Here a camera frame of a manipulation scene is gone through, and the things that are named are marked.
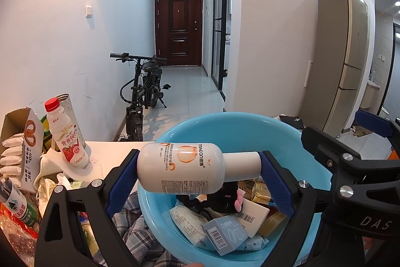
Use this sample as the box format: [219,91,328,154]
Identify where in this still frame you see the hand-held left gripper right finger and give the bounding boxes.
[259,150,332,218]

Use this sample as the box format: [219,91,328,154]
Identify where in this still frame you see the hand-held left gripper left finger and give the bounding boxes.
[34,148,142,267]

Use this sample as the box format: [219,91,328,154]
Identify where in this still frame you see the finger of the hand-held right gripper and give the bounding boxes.
[300,126,364,176]

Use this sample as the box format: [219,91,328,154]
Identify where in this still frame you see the white lotion bottle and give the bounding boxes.
[137,142,262,195]

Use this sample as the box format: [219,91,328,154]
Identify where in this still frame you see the blue plastic basin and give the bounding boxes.
[137,112,335,267]

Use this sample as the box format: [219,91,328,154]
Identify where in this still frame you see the yellow foil snack packets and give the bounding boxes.
[239,178,280,208]

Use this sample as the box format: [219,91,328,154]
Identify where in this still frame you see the round orange tin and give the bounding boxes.
[258,211,288,238]

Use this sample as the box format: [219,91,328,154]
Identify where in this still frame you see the grey plaid cloth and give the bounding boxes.
[112,190,179,267]

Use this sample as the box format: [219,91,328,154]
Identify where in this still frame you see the white barcode box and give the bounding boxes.
[235,198,271,239]

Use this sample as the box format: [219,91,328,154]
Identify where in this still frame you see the blue chair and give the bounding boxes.
[355,110,395,139]

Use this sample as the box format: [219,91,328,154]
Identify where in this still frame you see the black plush with pink paws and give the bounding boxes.
[176,182,246,217]

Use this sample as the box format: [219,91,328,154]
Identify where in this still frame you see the printed white tissue pack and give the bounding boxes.
[240,234,270,252]

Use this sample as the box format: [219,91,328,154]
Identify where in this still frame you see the wooden vanity cabinet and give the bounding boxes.
[359,79,381,113]

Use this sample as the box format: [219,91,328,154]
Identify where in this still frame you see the crumpled white tissue paper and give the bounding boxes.
[33,148,94,219]

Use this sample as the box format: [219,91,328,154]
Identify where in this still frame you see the small blue-grey barcode box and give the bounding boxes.
[203,216,249,257]

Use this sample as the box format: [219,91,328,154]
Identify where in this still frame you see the white wet wipes packet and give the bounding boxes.
[169,205,211,247]

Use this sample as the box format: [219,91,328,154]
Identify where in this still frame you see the red cap milk drink bottle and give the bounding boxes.
[44,97,92,169]

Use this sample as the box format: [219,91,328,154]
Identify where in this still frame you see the beige refrigerator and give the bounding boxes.
[299,0,370,139]

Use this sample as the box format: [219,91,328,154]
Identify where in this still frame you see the yellow green carton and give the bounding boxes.
[40,117,58,156]

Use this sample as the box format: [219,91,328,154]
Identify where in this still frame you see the open metal tin can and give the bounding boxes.
[55,93,87,145]

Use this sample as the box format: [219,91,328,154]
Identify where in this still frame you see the black electric bike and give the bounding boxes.
[109,52,168,142]

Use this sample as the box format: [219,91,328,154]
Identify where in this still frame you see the green label water bottle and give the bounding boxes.
[0,177,41,227]

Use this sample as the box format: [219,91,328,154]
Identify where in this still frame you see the cardboard pretzel snack box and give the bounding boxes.
[2,107,45,193]

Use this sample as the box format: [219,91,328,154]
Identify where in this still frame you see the clear plastic bag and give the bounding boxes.
[0,207,40,267]

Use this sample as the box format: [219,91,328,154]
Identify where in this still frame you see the row of white snack packets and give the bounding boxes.
[0,133,26,181]

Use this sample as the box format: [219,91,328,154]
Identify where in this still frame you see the black framed glass sliding door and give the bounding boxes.
[210,0,233,90]

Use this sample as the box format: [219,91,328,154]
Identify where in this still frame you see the dark red entrance door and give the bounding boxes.
[154,0,204,68]

